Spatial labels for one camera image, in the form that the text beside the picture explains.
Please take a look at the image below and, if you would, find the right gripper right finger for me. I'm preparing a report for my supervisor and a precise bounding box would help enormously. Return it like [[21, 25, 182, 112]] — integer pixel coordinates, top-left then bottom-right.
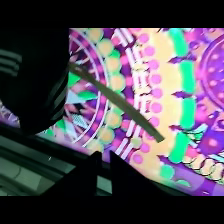
[[109, 150, 188, 197]]

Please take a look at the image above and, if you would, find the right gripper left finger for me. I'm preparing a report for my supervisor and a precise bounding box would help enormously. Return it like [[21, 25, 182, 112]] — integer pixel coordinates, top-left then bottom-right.
[[42, 150, 103, 197]]

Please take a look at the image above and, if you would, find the black garment with white stripes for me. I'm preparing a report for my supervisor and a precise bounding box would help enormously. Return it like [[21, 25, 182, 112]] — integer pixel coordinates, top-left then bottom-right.
[[0, 27, 72, 136]]

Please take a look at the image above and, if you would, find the silver frame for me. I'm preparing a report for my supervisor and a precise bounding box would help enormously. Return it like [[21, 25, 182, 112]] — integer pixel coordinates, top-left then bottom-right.
[[0, 134, 113, 197]]

